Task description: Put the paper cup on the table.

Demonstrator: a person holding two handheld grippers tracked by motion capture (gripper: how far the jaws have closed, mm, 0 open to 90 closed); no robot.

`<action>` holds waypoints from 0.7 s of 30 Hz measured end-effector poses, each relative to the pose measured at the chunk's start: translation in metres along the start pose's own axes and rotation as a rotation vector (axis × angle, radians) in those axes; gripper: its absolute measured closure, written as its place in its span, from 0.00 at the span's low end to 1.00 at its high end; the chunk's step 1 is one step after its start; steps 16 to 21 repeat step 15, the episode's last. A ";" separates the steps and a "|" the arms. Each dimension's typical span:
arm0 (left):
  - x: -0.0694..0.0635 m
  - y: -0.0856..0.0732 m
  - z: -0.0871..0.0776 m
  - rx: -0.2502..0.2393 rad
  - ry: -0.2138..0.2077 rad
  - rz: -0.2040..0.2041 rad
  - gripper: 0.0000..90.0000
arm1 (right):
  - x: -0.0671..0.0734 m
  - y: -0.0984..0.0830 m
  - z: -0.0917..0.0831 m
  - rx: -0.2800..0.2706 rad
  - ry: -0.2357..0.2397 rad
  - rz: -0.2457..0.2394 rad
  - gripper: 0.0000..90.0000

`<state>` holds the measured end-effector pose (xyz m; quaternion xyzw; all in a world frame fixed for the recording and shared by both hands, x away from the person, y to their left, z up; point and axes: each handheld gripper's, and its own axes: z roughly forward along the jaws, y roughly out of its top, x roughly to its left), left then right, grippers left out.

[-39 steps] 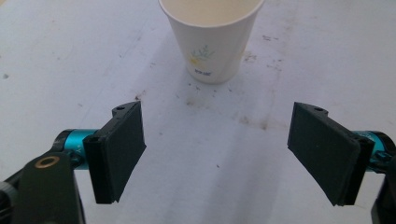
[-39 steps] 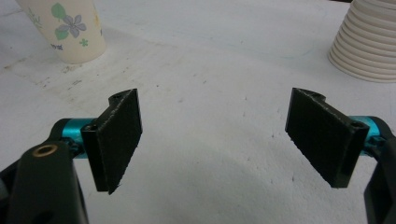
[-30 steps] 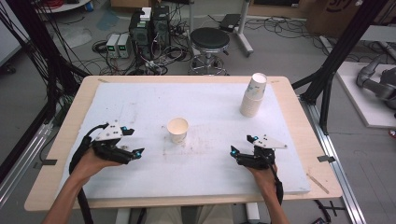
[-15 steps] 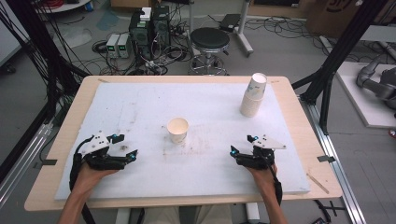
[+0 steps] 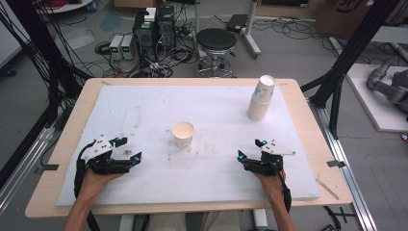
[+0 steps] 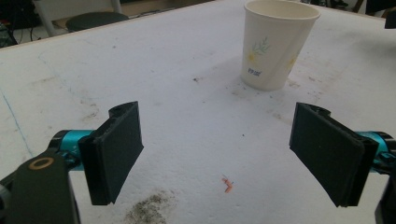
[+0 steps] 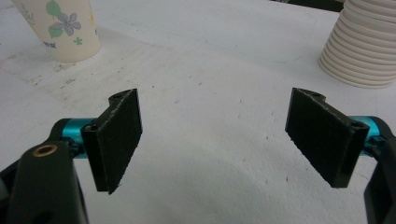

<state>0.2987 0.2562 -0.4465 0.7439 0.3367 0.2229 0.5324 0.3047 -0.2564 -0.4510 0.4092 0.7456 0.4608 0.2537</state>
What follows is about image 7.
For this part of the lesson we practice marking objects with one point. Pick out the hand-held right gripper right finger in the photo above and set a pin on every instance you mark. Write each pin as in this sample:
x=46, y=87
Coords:
x=323, y=137

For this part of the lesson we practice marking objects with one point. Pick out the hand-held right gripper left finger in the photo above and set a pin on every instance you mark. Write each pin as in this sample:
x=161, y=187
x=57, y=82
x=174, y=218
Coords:
x=115, y=140

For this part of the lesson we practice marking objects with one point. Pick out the stack of white paper cups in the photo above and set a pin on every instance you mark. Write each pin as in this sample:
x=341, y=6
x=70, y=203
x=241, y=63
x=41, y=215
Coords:
x=364, y=46

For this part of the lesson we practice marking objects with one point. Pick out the floral print paper cup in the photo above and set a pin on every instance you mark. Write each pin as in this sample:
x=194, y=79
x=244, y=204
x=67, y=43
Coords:
x=67, y=31

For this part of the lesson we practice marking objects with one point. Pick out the white foam mat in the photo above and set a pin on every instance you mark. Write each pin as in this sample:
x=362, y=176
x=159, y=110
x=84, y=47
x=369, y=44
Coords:
x=202, y=46

